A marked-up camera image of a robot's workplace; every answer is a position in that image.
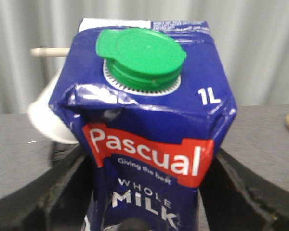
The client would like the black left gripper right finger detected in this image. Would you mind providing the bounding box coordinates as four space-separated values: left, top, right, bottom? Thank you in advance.
200 149 289 231

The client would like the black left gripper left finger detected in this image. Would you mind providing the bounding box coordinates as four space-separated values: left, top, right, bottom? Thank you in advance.
0 146 93 231

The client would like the blue white milk carton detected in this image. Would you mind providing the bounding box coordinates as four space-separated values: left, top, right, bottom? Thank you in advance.
49 18 237 231

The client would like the white mug black handle left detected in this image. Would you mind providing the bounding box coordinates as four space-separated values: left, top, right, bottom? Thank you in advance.
27 72 78 144

